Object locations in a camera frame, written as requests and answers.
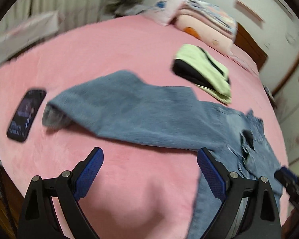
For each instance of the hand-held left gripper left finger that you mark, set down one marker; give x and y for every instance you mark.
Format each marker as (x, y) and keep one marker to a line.
(89, 169)

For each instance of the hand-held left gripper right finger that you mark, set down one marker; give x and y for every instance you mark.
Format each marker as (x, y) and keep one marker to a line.
(210, 171)

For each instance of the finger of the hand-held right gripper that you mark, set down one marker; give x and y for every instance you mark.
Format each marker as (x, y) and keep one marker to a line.
(287, 176)

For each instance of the blue denim jeans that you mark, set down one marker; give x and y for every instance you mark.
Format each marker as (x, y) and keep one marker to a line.
(139, 109)

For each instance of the white floral wardrobe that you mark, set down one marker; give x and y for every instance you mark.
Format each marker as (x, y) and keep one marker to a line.
(295, 99)

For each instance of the black smartphone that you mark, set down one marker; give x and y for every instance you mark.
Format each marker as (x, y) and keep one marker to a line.
(25, 114)

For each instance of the light green jacket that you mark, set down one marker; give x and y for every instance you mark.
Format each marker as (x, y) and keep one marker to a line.
(201, 62)

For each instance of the pink bed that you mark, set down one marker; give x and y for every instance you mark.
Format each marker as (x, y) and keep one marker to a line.
(89, 54)

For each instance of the wooden headboard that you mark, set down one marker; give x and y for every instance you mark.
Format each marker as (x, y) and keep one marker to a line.
(251, 47)

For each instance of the pink pillow with orange print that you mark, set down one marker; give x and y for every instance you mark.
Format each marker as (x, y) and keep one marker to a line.
(201, 31)

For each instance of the white cardboard box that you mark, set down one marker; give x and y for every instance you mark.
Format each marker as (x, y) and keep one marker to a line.
(27, 31)

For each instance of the folded printed blanket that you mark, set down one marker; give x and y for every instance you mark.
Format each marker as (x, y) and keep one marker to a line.
(211, 11)

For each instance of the pale pink printed pillow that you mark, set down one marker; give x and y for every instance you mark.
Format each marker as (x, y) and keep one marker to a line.
(162, 10)

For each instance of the wall shelf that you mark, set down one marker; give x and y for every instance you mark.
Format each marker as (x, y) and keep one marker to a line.
(249, 10)

